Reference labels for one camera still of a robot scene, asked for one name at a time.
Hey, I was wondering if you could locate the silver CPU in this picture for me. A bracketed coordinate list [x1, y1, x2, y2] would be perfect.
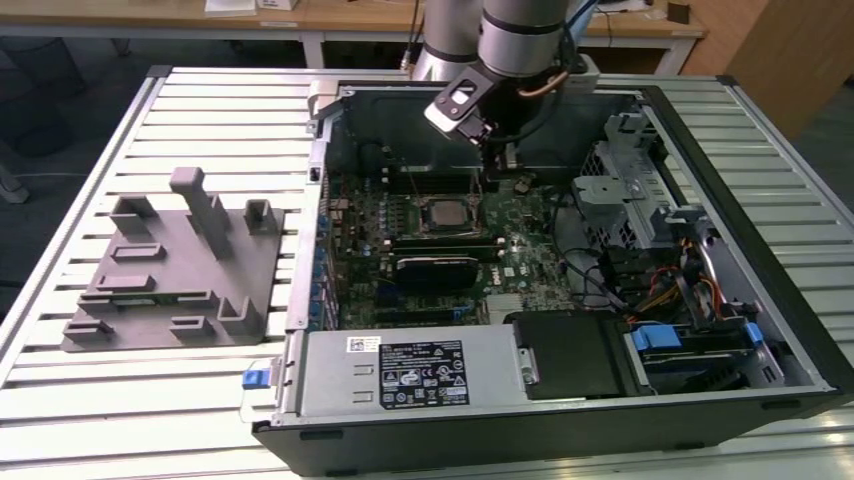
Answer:
[428, 198, 473, 230]

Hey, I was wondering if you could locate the CPU socket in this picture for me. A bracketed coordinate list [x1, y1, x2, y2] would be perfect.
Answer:
[416, 192, 483, 236]

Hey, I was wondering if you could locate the silver metal drive cage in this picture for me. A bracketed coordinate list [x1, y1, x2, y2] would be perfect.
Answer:
[571, 112, 679, 251]

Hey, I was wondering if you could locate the green motherboard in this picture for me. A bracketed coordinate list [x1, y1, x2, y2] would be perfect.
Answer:
[323, 169, 581, 331]

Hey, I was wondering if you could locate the black graphics card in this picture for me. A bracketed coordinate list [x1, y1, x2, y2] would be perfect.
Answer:
[391, 255, 480, 292]

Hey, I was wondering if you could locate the silver chipset heatsink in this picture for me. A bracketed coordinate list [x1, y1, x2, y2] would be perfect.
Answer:
[484, 293, 529, 325]

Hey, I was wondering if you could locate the wooden cabinet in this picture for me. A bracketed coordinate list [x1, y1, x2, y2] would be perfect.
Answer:
[679, 0, 854, 146]

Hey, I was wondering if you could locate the black plastic shroud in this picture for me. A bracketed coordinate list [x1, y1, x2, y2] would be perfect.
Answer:
[516, 310, 632, 401]

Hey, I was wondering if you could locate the hard disk in blue carrier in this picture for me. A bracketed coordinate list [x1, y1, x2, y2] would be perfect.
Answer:
[625, 322, 766, 396]

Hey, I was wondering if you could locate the white paper box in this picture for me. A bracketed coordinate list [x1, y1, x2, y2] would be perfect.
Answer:
[202, 0, 259, 17]

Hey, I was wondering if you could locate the grey parts rack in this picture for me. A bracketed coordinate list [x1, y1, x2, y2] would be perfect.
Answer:
[58, 166, 285, 354]

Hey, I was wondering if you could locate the silver power supply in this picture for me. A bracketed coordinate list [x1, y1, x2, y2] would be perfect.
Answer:
[292, 327, 535, 419]

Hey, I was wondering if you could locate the black PC case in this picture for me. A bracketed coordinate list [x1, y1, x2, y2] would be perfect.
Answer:
[249, 74, 854, 477]

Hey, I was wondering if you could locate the green RAM stick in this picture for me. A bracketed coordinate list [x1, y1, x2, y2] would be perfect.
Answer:
[109, 291, 182, 306]

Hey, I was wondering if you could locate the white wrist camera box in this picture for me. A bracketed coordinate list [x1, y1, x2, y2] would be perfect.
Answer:
[424, 66, 500, 147]

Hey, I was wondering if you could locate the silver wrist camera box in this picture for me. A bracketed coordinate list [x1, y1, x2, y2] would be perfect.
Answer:
[565, 53, 601, 96]

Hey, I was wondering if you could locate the orange power wire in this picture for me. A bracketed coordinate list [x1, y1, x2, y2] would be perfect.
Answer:
[625, 277, 728, 324]

